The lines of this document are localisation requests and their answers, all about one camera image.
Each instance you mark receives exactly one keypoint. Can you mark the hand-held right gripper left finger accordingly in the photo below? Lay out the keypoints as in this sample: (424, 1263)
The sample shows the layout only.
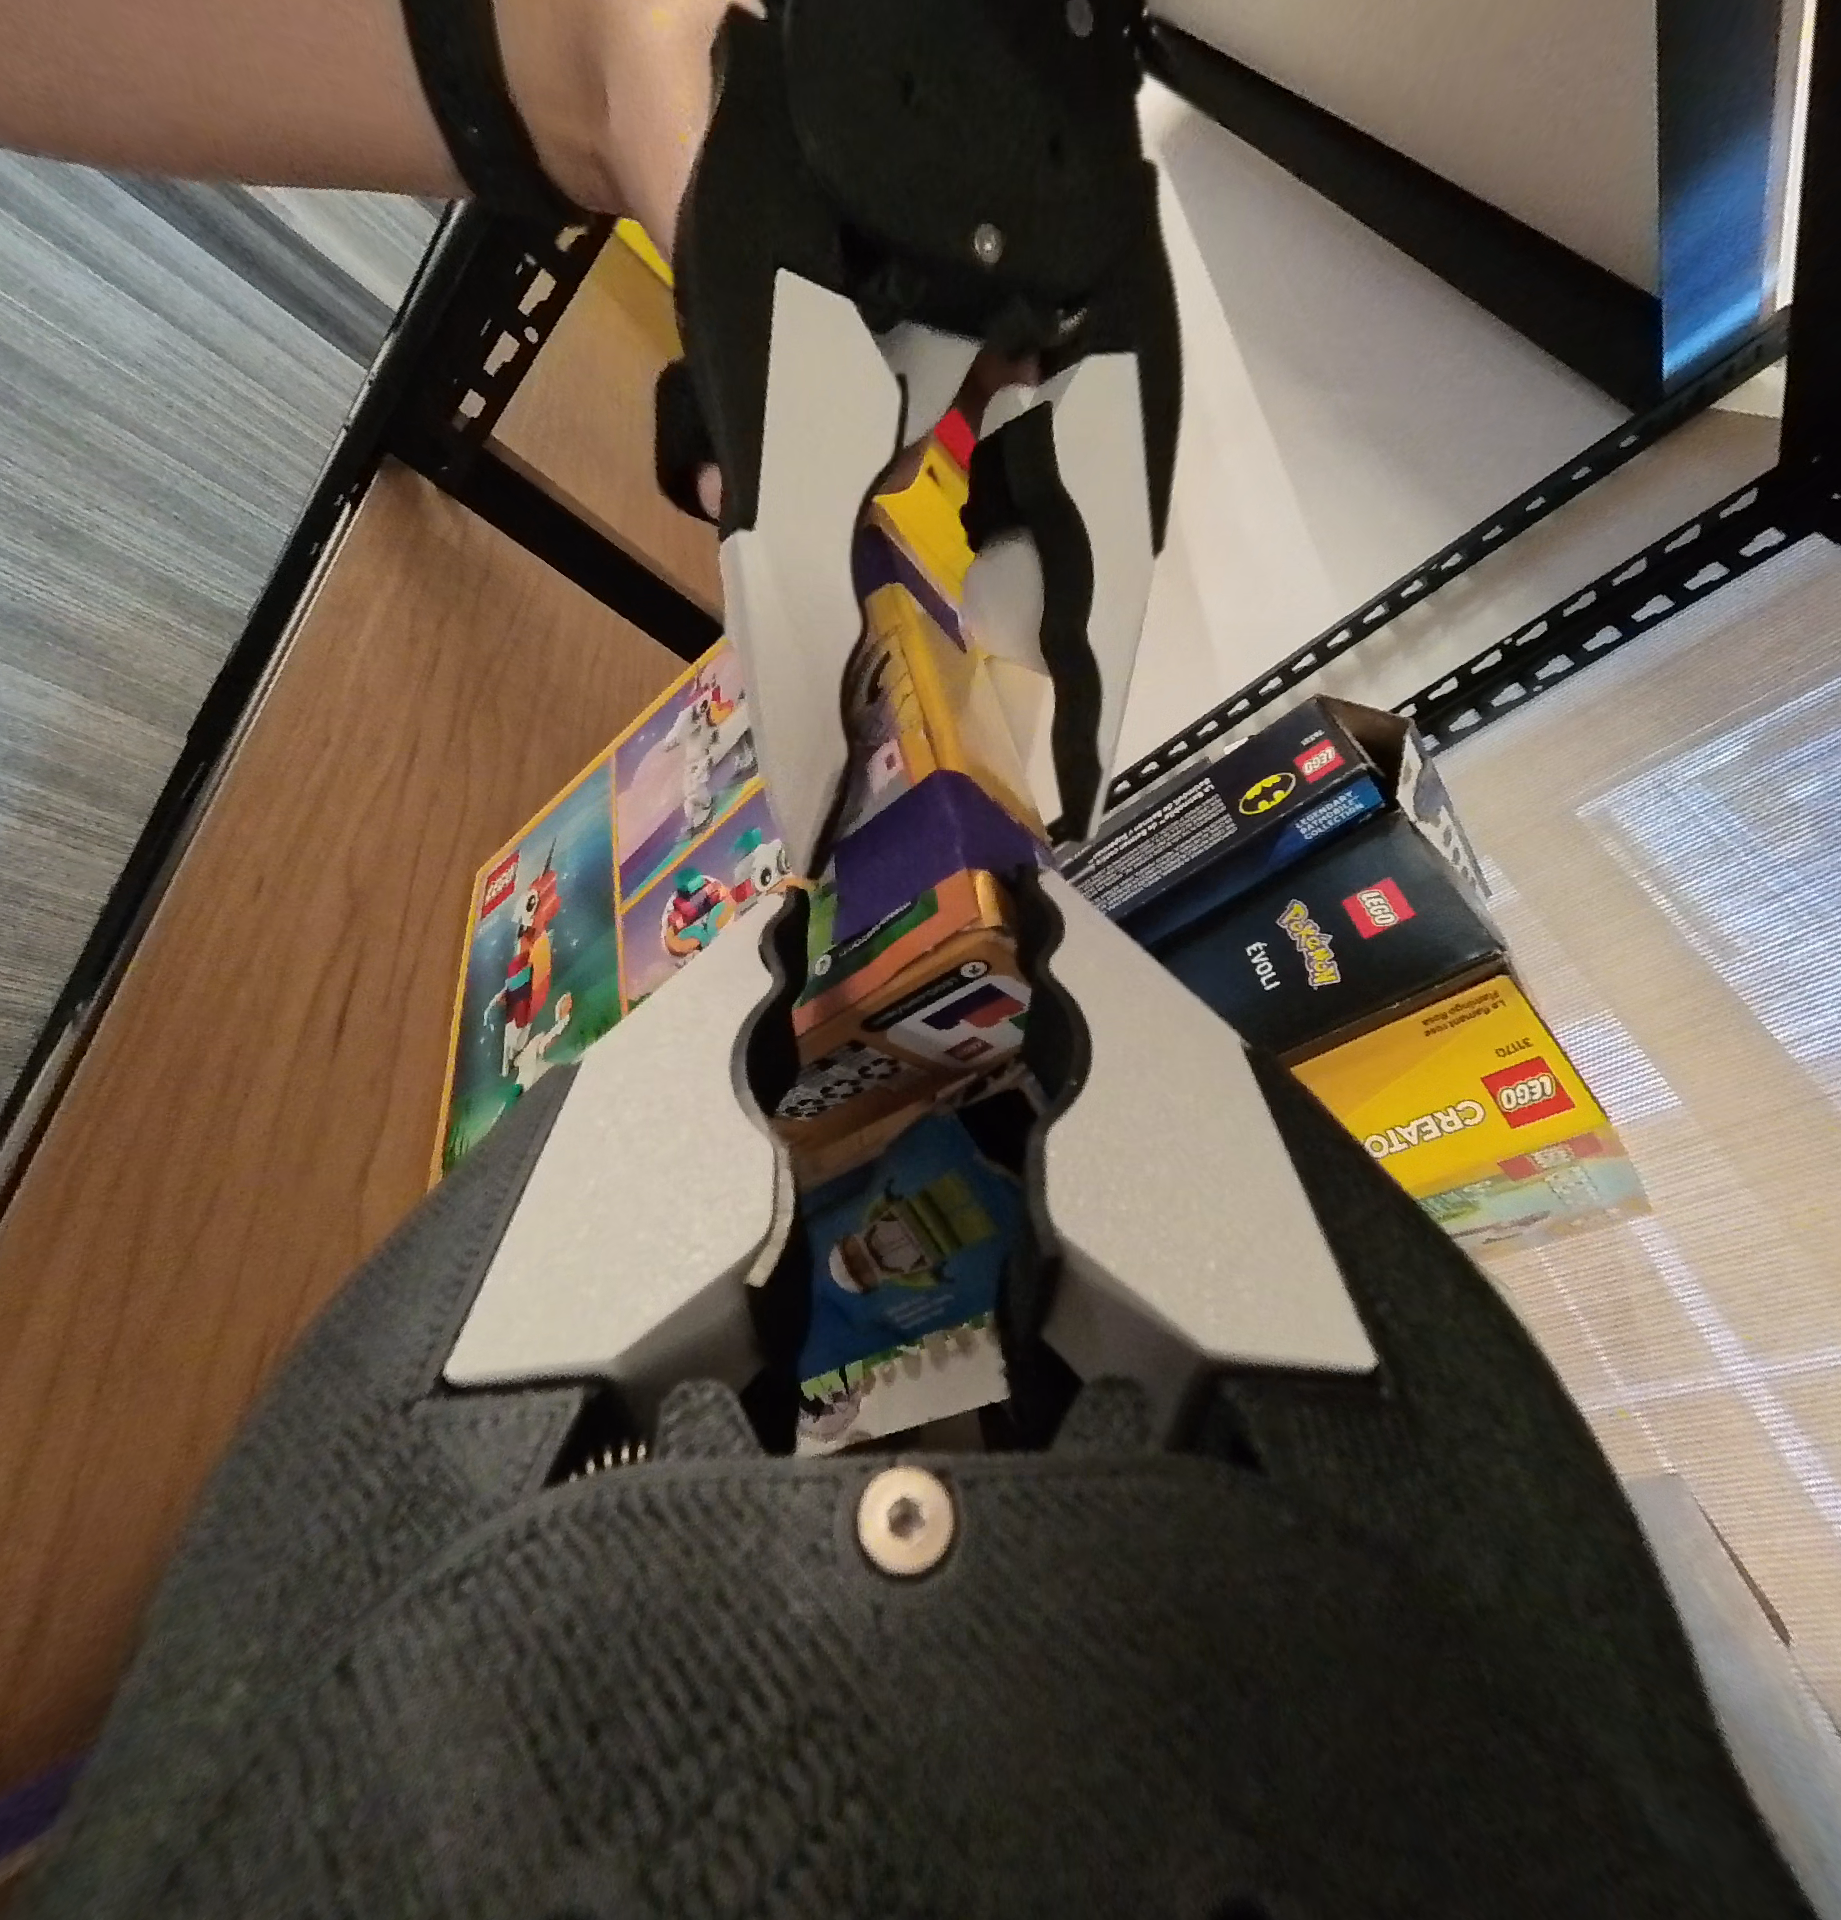
(637, 1202)

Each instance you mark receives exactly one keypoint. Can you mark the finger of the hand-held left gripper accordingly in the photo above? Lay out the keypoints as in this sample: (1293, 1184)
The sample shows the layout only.
(1018, 637)
(802, 512)

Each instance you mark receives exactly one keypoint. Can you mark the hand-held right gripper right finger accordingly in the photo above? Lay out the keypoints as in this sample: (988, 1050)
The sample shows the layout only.
(1197, 1186)

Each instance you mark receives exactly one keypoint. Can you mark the yellow purple toy box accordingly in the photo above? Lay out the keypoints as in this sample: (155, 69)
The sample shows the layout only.
(906, 902)

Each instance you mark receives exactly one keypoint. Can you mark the black metal rack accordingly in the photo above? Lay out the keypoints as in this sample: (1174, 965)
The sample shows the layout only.
(1461, 241)

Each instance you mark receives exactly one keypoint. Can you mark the person's left forearm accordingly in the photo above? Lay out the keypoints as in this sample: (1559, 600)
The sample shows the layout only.
(202, 91)

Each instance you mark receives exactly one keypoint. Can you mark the person's left hand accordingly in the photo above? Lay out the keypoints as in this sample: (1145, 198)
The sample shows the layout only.
(623, 106)

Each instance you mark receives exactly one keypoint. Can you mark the dark blue toy box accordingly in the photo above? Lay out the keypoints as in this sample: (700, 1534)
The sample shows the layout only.
(1327, 938)

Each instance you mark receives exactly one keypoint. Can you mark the black toy box yellow emblem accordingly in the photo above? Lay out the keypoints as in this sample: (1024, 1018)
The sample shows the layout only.
(1251, 795)

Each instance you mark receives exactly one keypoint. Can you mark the large yellow animal toy box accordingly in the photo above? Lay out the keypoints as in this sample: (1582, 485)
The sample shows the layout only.
(606, 902)

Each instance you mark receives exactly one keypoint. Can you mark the black wristband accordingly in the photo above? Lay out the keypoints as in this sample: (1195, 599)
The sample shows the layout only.
(471, 106)

